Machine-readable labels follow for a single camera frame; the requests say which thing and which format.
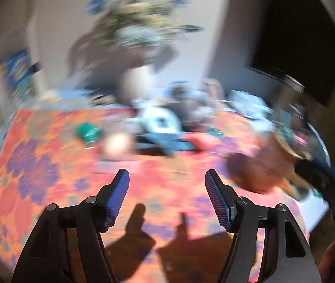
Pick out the pale blue tissue pack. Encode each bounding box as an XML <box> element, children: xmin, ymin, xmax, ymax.
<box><xmin>229</xmin><ymin>90</ymin><xmax>274</xmax><ymax>121</ymax></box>

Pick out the green soft item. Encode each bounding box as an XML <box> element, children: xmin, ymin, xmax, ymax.
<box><xmin>76</xmin><ymin>123</ymin><xmax>102</xmax><ymax>143</ymax></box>

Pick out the red cloth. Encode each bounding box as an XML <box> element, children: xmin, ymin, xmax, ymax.
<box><xmin>182</xmin><ymin>133</ymin><xmax>230</xmax><ymax>154</ymax></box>

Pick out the pale round ball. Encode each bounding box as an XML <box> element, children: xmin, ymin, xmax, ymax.
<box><xmin>102</xmin><ymin>133</ymin><xmax>133</xmax><ymax>159</ymax></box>

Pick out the orange floral blanket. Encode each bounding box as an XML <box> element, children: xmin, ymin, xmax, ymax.
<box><xmin>0</xmin><ymin>106</ymin><xmax>312</xmax><ymax>283</ymax></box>

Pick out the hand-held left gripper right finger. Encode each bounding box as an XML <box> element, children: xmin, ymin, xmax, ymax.
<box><xmin>204</xmin><ymin>169</ymin><xmax>323</xmax><ymax>283</ymax></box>

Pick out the white and blue soft item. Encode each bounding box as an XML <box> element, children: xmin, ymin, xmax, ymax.
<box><xmin>139</xmin><ymin>106</ymin><xmax>182</xmax><ymax>134</ymax></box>

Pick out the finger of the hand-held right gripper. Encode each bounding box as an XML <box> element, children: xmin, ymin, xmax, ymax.
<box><xmin>295</xmin><ymin>158</ymin><xmax>335</xmax><ymax>190</ymax></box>

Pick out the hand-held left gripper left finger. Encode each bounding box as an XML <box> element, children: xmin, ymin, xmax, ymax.
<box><xmin>11</xmin><ymin>169</ymin><xmax>131</xmax><ymax>283</ymax></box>

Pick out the teal towel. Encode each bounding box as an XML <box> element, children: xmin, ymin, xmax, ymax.
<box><xmin>136</xmin><ymin>133</ymin><xmax>196</xmax><ymax>157</ymax></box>

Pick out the dark television screen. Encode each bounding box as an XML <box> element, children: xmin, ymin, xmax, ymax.
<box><xmin>250</xmin><ymin>0</ymin><xmax>335</xmax><ymax>107</ymax></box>

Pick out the blue printed box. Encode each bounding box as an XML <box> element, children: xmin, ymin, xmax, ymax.
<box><xmin>0</xmin><ymin>50</ymin><xmax>38</xmax><ymax>101</ymax></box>

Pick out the white ribbed vase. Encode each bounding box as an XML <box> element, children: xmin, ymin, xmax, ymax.
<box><xmin>119</xmin><ymin>65</ymin><xmax>154</xmax><ymax>107</ymax></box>

